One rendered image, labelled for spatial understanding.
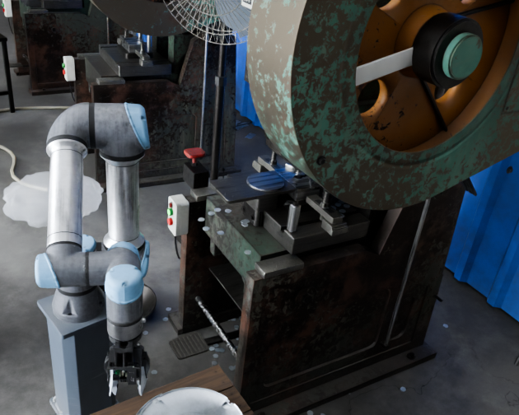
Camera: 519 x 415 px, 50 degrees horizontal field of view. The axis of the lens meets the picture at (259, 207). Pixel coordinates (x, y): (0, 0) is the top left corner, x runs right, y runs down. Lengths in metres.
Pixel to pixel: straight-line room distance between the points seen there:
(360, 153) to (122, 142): 0.59
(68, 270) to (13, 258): 1.58
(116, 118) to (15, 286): 1.38
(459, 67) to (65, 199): 0.92
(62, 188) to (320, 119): 0.60
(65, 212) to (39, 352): 1.09
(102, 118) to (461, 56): 0.84
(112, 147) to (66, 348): 0.65
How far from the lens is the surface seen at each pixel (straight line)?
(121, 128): 1.42
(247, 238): 1.74
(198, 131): 3.40
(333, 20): 1.12
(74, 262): 1.25
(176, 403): 1.60
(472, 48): 1.32
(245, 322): 1.73
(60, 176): 1.35
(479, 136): 1.58
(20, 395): 2.18
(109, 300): 1.18
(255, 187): 1.75
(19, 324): 2.45
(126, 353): 1.27
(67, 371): 1.85
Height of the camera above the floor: 1.60
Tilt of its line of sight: 30 degrees down
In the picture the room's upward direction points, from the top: 7 degrees clockwise
